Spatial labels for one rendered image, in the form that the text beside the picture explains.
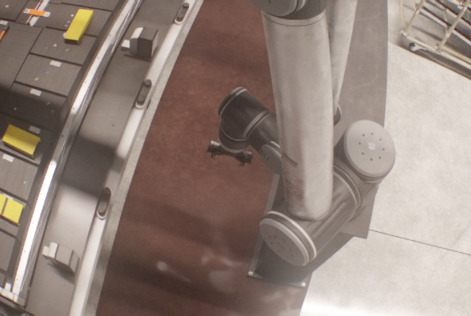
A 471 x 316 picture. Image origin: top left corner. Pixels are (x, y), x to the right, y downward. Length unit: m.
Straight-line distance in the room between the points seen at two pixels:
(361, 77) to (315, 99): 1.08
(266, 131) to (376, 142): 0.35
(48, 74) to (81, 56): 0.15
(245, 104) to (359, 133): 0.35
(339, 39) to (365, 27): 1.10
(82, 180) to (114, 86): 0.39
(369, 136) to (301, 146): 0.44
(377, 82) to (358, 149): 0.67
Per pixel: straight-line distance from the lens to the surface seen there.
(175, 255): 2.77
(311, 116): 1.25
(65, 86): 2.00
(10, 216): 1.81
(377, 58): 2.38
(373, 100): 2.24
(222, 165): 2.95
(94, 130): 2.04
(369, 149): 1.70
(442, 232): 3.25
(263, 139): 1.61
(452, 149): 3.53
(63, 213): 1.93
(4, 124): 1.99
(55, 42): 2.14
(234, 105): 1.64
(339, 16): 1.32
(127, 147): 2.04
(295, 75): 1.16
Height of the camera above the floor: 2.69
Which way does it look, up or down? 64 degrees down
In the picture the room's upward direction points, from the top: 18 degrees clockwise
